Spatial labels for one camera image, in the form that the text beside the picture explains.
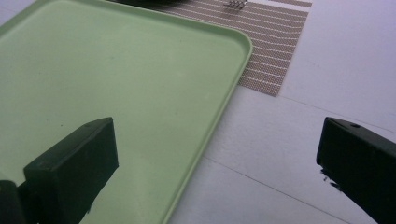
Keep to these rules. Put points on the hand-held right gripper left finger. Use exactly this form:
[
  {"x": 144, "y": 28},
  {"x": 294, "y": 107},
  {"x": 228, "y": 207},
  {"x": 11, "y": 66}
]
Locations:
[{"x": 71, "y": 174}]

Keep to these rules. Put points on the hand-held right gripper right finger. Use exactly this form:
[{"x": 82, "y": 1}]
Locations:
[{"x": 361, "y": 161}]

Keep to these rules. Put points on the green plastic tray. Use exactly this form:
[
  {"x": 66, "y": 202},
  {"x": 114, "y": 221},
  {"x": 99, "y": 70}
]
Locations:
[{"x": 124, "y": 87}]

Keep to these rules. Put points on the brown striped woven placemat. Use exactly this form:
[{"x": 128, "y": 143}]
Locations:
[{"x": 274, "y": 46}]

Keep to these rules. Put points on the dark round dish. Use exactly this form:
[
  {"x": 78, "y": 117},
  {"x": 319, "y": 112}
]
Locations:
[{"x": 146, "y": 1}]

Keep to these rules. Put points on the silver metal fork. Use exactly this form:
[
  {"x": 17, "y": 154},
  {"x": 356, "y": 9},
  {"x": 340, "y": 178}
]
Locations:
[{"x": 235, "y": 3}]

